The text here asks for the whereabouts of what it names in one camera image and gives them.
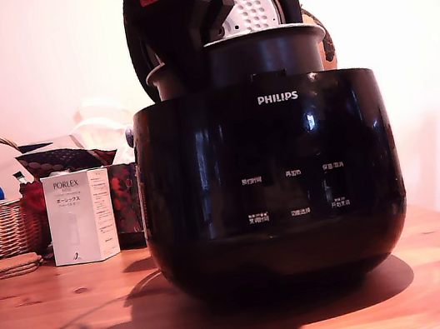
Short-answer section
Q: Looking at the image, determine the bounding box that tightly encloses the black cooking pot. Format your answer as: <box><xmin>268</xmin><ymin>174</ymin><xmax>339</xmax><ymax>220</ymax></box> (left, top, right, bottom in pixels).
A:
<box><xmin>140</xmin><ymin>16</ymin><xmax>334</xmax><ymax>103</ymax></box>

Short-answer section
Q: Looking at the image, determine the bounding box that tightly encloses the black Philips rice cooker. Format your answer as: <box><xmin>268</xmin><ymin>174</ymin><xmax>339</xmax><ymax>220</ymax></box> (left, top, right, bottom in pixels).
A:
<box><xmin>122</xmin><ymin>52</ymin><xmax>419</xmax><ymax>316</ymax></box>

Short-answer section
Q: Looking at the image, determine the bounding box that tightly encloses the white plastic container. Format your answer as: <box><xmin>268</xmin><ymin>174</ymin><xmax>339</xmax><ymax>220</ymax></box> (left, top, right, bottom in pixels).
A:
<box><xmin>64</xmin><ymin>92</ymin><xmax>137</xmax><ymax>150</ymax></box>

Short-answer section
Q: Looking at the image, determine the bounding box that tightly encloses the brown globe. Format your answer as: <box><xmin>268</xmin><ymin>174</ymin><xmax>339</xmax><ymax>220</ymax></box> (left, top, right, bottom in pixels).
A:
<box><xmin>298</xmin><ymin>2</ymin><xmax>341</xmax><ymax>74</ymax></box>

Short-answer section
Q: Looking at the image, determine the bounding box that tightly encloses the red floral box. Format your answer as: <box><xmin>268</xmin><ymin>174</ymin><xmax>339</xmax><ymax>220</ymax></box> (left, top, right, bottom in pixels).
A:
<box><xmin>105</xmin><ymin>160</ymin><xmax>150</xmax><ymax>240</ymax></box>

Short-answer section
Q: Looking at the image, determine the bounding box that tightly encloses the dark patterned cloth pouch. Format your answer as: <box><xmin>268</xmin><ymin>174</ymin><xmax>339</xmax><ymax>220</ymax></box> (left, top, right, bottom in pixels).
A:
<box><xmin>13</xmin><ymin>130</ymin><xmax>121</xmax><ymax>182</ymax></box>

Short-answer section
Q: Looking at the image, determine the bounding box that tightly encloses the white Porlex box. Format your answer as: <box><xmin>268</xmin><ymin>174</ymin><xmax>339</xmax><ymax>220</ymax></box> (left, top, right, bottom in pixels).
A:
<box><xmin>40</xmin><ymin>165</ymin><xmax>123</xmax><ymax>270</ymax></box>

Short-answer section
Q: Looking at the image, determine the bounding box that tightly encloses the red knitted item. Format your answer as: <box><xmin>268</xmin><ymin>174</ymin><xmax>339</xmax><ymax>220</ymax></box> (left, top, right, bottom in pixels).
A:
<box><xmin>18</xmin><ymin>179</ymin><xmax>49</xmax><ymax>217</ymax></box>

